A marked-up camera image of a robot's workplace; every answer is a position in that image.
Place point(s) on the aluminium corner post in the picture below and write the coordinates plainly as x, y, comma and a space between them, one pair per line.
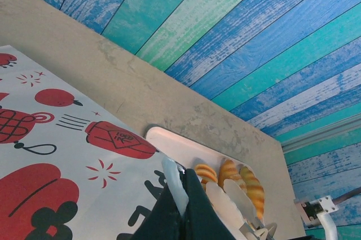
324, 133

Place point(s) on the brown pale-streaked croissant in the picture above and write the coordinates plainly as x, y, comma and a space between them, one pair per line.
229, 171

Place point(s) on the pale pink plastic tray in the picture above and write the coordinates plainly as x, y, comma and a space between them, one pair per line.
180, 150

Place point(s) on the ridged caterpillar bread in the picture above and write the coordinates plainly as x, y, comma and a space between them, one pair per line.
207, 172

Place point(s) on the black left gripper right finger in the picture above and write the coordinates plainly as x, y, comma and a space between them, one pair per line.
203, 217

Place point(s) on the golden yellow croissant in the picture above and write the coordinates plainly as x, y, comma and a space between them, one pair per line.
253, 192

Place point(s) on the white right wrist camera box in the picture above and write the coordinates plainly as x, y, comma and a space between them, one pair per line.
328, 203

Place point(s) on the white red-printed paper bag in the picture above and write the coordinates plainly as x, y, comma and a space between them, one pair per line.
70, 144

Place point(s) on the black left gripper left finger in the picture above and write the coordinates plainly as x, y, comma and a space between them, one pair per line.
163, 223

